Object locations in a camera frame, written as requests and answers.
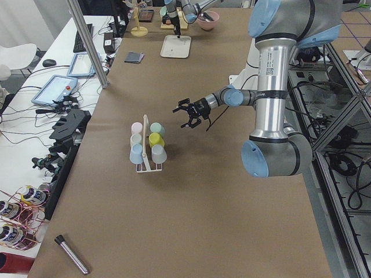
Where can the blue teach pendant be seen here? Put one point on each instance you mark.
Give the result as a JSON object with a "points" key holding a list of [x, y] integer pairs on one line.
{"points": [[56, 88], [81, 66]]}

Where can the wooden mug tree stand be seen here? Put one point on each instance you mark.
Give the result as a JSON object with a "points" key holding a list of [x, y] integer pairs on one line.
{"points": [[137, 30]]}

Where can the light blue cup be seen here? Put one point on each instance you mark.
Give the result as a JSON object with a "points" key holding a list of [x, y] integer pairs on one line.
{"points": [[136, 154]]}

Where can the pink cup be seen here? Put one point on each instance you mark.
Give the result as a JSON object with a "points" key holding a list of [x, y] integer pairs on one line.
{"points": [[136, 128]]}

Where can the pink ribbed bowl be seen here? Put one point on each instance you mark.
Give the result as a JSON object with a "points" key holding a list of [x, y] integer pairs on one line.
{"points": [[208, 20]]}

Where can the green cup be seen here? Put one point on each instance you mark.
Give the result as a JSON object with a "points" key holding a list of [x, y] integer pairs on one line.
{"points": [[157, 128]]}

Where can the yellow cup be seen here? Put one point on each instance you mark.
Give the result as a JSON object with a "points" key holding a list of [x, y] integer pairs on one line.
{"points": [[156, 139]]}

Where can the aluminium frame post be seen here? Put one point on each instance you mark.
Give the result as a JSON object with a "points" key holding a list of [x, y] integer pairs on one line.
{"points": [[80, 23]]}

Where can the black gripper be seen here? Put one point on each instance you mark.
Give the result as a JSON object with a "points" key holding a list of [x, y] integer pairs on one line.
{"points": [[173, 19], [202, 108]]}

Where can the pale cream cup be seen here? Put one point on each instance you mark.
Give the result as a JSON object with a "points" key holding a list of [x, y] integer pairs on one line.
{"points": [[135, 139]]}

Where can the grey cup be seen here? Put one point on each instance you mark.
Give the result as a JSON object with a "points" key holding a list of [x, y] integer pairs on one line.
{"points": [[158, 154]]}

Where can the black tray with glasses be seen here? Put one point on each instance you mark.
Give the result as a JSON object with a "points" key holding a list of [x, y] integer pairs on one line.
{"points": [[146, 16]]}

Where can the grey folded cloth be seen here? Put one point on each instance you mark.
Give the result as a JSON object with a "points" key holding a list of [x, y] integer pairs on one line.
{"points": [[134, 57]]}

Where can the black computer mouse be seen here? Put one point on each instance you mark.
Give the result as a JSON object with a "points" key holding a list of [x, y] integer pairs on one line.
{"points": [[49, 63]]}

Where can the metal tube black cap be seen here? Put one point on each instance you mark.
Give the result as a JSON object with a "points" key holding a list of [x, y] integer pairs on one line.
{"points": [[60, 240]]}

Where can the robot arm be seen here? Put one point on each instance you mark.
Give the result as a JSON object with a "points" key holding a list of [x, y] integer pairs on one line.
{"points": [[191, 13], [274, 148]]}

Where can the cream rabbit tray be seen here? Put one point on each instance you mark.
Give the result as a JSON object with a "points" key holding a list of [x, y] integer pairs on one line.
{"points": [[174, 47]]}

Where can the white wire cup rack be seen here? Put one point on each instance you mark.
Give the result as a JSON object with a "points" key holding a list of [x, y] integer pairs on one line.
{"points": [[148, 166]]}

